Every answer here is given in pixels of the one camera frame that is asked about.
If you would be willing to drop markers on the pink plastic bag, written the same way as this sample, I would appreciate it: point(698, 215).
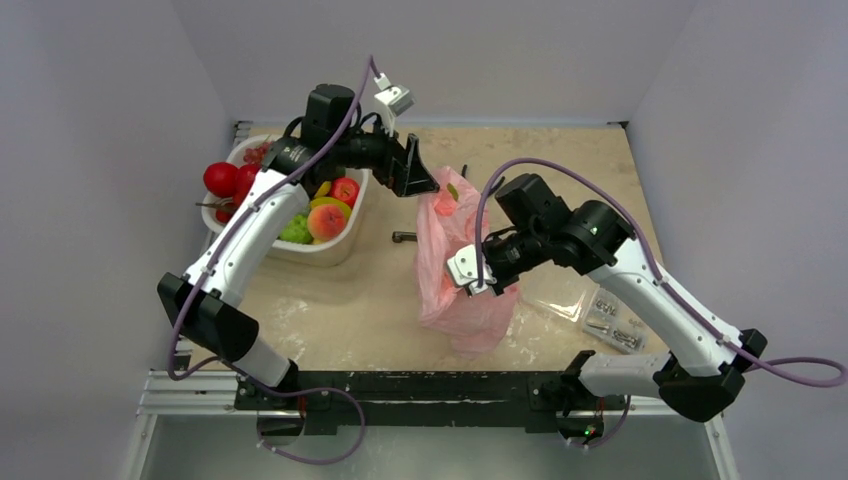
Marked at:
point(444, 262)

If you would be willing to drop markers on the fake peach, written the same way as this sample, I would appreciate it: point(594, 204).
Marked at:
point(325, 222)

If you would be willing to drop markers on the red fake pomegranate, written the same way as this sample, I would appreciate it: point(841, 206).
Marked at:
point(245, 179)

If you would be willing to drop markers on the aluminium frame rail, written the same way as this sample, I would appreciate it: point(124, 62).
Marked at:
point(205, 393)

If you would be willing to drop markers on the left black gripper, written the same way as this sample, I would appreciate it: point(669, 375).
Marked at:
point(408, 178)

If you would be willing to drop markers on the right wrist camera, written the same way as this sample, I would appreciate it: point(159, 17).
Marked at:
point(468, 273)

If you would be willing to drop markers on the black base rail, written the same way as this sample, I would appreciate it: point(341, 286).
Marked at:
point(535, 401)

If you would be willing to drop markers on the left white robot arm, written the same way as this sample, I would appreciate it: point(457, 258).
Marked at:
point(202, 303)

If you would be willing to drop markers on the red fake apple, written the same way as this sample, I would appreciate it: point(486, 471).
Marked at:
point(220, 179)

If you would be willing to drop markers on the white fruit basket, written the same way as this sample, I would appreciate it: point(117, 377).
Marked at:
point(326, 254)

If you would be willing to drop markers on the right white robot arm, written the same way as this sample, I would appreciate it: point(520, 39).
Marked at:
point(699, 376)

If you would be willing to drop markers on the red fake grapes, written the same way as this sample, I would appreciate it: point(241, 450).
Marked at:
point(255, 155)

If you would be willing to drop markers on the grey metal faucet handle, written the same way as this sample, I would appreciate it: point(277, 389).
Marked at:
point(403, 236)

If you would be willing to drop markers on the clear plastic screw box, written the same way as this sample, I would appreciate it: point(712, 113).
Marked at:
point(581, 305)

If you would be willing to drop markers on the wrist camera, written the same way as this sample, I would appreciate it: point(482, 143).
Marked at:
point(468, 273)
point(390, 101)

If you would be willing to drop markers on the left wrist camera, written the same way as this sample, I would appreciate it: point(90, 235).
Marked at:
point(390, 101)

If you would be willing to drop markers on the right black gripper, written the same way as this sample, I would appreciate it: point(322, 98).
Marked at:
point(487, 263)

